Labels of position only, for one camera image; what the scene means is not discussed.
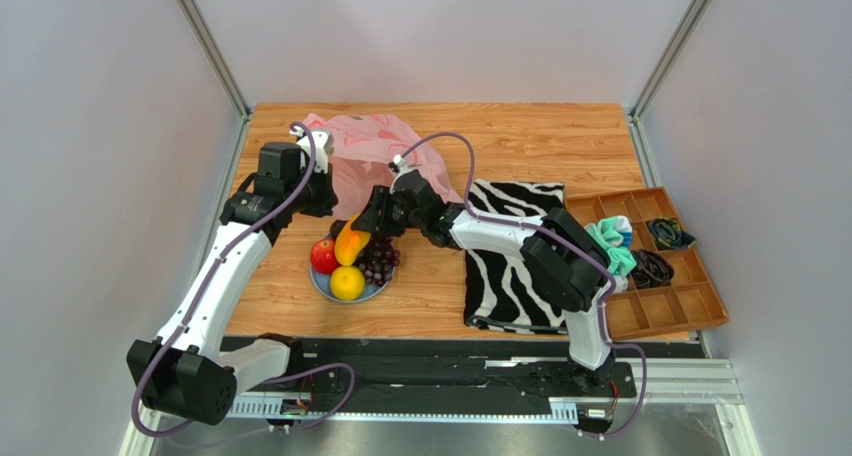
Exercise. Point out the left aluminium frame post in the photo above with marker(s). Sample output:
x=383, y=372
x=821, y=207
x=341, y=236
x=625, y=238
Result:
x=194, y=16

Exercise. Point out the blue plate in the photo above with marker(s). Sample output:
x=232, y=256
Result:
x=321, y=283

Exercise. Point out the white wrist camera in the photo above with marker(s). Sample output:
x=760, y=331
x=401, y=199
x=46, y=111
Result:
x=399, y=166
x=317, y=147

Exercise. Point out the dark brown patterned cloth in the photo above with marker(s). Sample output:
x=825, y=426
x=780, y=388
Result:
x=651, y=270

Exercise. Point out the black white zebra towel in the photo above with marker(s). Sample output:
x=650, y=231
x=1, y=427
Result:
x=499, y=295

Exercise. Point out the aluminium frame rail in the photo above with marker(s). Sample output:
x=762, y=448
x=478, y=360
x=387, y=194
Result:
x=672, y=51

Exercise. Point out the yellow lemon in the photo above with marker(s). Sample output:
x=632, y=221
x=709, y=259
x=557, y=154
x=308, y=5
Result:
x=347, y=283

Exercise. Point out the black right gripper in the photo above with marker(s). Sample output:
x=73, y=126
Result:
x=384, y=211

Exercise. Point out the dark red grape bunch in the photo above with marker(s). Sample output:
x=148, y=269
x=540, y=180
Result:
x=378, y=260

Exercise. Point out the pink peach-print plastic bag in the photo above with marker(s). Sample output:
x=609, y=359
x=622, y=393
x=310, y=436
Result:
x=363, y=146

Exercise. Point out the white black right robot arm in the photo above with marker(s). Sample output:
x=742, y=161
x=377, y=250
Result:
x=531, y=267

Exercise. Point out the orange yellow mango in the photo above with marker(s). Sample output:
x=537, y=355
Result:
x=350, y=242

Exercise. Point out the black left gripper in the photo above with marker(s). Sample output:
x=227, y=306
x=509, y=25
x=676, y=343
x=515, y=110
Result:
x=328, y=198

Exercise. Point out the dark blue yellow patterned cloth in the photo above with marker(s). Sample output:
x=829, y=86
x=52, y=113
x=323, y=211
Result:
x=668, y=234

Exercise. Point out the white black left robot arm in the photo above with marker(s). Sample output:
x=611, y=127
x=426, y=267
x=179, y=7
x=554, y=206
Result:
x=181, y=371

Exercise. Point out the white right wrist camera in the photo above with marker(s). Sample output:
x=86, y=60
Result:
x=399, y=166

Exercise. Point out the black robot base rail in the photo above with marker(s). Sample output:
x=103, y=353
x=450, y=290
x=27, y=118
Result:
x=452, y=378

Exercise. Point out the red apple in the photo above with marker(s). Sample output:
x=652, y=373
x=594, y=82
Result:
x=322, y=256

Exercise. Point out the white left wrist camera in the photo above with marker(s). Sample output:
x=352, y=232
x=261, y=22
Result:
x=317, y=147

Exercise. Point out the wooden compartment tray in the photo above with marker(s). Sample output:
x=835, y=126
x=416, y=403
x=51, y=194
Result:
x=670, y=290

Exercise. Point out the teal white blue sock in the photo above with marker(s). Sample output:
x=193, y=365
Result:
x=615, y=235

